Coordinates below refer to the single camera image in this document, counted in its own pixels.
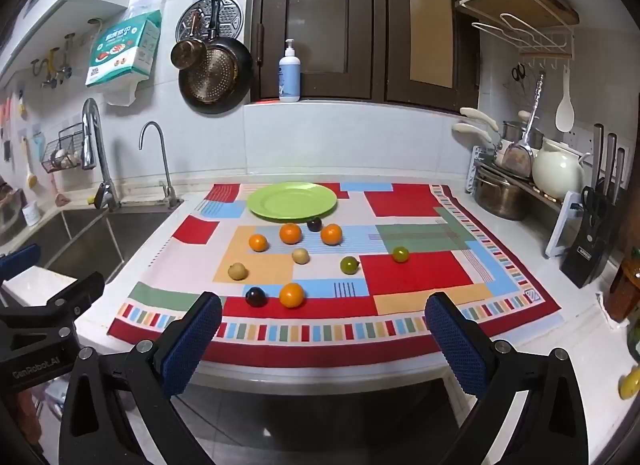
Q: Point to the colourful patterned tablecloth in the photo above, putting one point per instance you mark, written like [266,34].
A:
[372,317]

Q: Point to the wooden cutting board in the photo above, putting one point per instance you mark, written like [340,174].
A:
[520,18]

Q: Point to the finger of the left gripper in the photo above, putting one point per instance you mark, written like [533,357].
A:
[61,309]
[14,264]

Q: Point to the metal spatula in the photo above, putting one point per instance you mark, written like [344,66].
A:
[519,156]

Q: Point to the dark plum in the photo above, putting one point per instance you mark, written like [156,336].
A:
[256,297]
[314,224]

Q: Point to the dark plum front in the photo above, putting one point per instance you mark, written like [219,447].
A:
[256,297]

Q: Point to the small brass saucepan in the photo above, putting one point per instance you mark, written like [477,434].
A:
[187,52]

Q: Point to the steel double sink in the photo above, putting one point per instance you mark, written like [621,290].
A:
[76,242]

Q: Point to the tan fruit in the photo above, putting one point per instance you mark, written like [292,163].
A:
[237,272]
[300,256]

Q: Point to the cream ceramic pot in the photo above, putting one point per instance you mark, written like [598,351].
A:
[557,169]

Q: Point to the small orange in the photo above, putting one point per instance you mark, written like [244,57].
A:
[258,243]

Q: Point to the green plate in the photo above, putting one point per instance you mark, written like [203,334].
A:
[289,201]

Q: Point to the green tomato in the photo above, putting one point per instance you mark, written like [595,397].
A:
[400,254]
[349,265]

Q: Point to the black frying pan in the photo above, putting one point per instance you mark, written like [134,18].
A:
[221,81]

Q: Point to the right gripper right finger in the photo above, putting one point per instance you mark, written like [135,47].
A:
[552,426]

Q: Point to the white rice paddle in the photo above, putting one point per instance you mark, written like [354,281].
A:
[565,113]

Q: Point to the blue soap pump bottle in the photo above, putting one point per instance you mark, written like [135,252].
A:
[289,74]

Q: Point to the green white bag box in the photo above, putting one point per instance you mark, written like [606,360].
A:
[126,50]

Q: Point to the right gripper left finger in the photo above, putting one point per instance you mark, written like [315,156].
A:
[95,427]

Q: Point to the round metal steamer rack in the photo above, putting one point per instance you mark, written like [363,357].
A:
[209,19]

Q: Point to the black scissors on wall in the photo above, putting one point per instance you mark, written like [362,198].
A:
[518,74]

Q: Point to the black knife block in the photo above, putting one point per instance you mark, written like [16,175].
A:
[587,256]

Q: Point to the black wire sponge basket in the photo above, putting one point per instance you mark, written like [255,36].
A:
[64,152]

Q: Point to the white dish rack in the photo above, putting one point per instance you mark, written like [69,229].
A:
[560,214]

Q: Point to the steel stock pot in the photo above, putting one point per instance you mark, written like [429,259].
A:
[500,197]

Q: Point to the cream pan handle upper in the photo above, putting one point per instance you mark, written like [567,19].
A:
[473,113]

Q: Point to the chrome kitchen faucet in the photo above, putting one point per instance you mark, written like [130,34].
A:
[93,155]

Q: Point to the dark brown window frame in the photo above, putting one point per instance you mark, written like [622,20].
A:
[422,53]

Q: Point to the orange front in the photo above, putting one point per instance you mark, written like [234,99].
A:
[292,295]

